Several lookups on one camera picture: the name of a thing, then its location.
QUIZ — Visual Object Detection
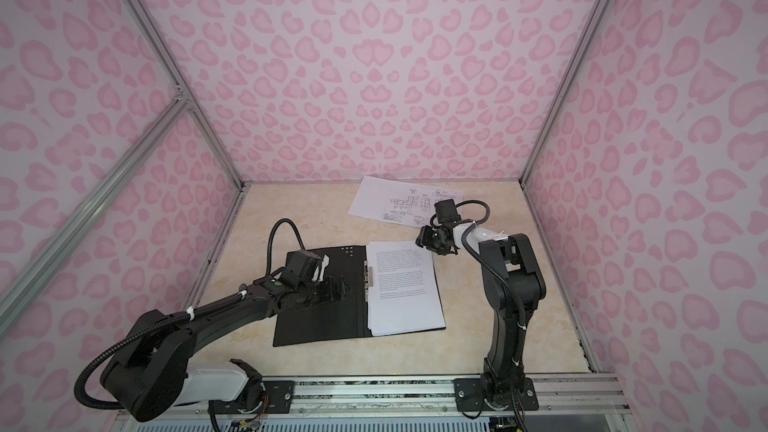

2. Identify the orange and black folder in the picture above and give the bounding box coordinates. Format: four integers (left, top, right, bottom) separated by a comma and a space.
272, 244, 448, 348

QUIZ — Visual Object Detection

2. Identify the text paper sheet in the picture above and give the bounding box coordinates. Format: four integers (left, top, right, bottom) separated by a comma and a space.
366, 241, 446, 337

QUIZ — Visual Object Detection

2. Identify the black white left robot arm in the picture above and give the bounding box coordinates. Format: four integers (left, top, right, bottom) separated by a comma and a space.
98, 277, 352, 422

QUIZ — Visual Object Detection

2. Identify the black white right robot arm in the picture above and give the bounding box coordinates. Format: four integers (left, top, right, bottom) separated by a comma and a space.
415, 222, 546, 407

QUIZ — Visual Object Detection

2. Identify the technical drawing paper sheet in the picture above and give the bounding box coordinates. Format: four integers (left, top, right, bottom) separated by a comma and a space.
381, 181, 463, 227

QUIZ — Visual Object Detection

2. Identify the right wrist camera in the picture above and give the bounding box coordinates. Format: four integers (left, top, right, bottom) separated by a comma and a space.
429, 199, 462, 228

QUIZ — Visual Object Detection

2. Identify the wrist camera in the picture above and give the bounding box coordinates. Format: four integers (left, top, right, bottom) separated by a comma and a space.
429, 199, 462, 228
280, 250, 330, 287

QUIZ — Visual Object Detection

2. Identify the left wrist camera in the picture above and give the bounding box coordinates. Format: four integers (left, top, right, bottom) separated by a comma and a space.
280, 250, 330, 287

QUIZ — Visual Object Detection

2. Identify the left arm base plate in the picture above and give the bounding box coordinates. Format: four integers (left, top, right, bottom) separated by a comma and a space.
209, 380, 296, 415

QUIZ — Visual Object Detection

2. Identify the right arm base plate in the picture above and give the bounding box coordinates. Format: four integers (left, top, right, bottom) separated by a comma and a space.
452, 376, 540, 414

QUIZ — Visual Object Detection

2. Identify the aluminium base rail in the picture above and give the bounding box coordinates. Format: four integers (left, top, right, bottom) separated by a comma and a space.
112, 373, 639, 431

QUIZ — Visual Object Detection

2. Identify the diagonal aluminium frame bar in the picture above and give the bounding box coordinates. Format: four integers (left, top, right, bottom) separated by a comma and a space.
1, 94, 189, 337

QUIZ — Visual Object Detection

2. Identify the aluminium corner frame post right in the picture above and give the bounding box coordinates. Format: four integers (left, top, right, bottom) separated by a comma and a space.
519, 0, 616, 190

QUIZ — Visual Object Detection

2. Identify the aluminium corner frame post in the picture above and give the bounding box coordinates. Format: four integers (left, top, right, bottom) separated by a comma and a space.
519, 0, 616, 190
122, 0, 246, 191

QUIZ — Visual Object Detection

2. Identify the aluminium corner frame post left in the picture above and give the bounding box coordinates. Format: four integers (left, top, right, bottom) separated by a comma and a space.
122, 0, 246, 191

